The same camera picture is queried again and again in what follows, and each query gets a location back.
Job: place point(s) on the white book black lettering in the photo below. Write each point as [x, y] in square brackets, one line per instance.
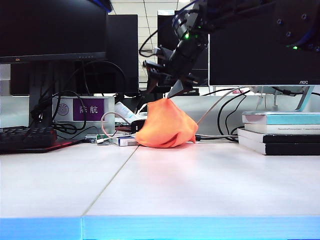
[265, 129]

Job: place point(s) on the black spined white book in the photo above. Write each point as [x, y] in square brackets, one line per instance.
[287, 149]
[287, 138]

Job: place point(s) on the frosted glass desk divider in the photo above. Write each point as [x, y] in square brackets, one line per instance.
[15, 112]

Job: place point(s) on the black blue right robot arm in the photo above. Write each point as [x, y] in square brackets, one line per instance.
[287, 20]

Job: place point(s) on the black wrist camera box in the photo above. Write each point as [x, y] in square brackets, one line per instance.
[157, 72]

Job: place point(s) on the glossy black AOC monitor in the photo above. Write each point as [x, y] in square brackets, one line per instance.
[163, 27]

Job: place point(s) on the blue white medicine box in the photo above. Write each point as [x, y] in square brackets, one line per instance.
[125, 141]

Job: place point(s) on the silver monitor stand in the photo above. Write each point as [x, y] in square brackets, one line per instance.
[305, 99]

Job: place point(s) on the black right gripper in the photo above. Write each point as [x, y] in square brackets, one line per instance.
[186, 57]

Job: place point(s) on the black red desk mat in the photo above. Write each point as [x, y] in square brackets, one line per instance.
[62, 144]

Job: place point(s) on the small black box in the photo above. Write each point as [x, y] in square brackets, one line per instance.
[196, 92]

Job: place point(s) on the orange cleaning rag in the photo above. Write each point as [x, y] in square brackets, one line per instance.
[165, 125]

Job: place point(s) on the black keyboard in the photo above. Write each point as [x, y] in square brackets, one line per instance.
[20, 137]

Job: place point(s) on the white printed carton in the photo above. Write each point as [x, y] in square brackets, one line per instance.
[123, 109]

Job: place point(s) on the black blue left robot arm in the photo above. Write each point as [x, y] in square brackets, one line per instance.
[106, 5]

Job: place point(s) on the matte black monitor back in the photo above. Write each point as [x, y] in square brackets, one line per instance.
[122, 50]

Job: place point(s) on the black monitor stand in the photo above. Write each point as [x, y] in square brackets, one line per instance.
[41, 87]

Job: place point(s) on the large black monitor gold logo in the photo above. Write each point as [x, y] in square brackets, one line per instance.
[50, 25]

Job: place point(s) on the green circuit board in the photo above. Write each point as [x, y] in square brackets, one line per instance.
[100, 136]

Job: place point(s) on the purple white name sign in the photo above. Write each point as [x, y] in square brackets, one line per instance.
[88, 109]

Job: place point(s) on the white storage drawers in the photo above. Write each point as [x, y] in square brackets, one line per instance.
[5, 79]

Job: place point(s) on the teal book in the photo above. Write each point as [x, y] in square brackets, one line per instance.
[287, 119]

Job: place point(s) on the AOC monitor silver frame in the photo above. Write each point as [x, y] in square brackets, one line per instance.
[250, 65]

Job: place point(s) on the black device red light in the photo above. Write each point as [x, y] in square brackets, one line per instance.
[136, 125]

